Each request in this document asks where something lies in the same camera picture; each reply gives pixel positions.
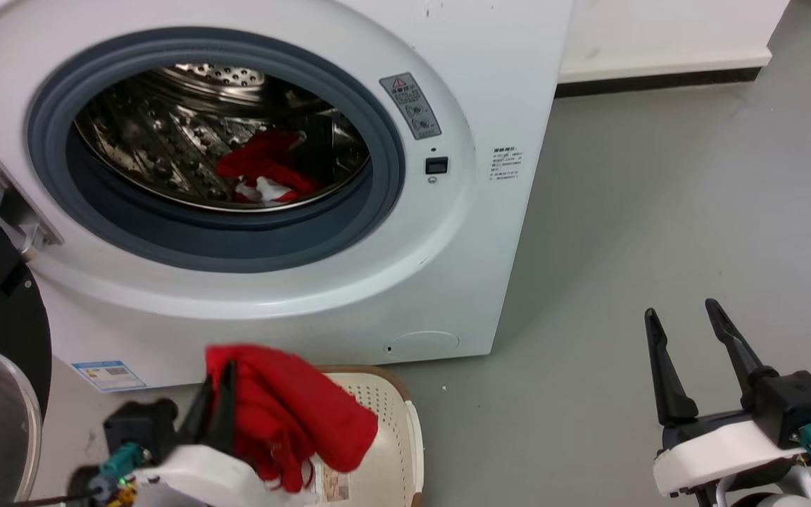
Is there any white front-load washing machine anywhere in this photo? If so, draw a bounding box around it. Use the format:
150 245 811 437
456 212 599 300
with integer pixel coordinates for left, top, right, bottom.
0 0 575 392

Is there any white plastic laundry basket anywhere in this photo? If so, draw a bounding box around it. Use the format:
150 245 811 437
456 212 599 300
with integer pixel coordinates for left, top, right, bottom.
307 365 425 507

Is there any red cloth garment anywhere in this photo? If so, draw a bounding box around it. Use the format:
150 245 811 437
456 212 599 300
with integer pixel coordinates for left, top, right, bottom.
205 344 379 493

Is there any grey warning label sticker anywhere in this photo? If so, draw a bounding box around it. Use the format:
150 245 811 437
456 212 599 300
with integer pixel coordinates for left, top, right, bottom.
379 72 442 140

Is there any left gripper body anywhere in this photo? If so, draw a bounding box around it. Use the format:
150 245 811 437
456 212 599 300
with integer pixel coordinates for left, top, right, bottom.
68 399 318 507

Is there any red and white garment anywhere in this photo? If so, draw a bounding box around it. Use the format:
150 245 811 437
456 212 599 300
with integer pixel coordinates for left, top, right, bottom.
215 129 323 207

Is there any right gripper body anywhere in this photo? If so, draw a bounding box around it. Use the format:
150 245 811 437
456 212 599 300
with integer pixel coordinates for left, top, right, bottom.
653 366 811 507

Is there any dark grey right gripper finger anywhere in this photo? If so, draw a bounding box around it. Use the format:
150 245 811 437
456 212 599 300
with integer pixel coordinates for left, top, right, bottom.
705 299 779 409
644 308 699 427

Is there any blue energy label sticker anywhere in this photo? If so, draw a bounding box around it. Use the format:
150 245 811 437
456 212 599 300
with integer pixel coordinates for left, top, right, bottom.
72 360 147 393

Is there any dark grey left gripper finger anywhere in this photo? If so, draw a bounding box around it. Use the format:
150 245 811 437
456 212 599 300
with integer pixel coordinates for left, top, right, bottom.
177 379 215 446
208 361 237 451

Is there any silver door hinge bracket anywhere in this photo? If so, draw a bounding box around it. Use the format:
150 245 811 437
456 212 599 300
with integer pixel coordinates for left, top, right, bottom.
0 151 65 263

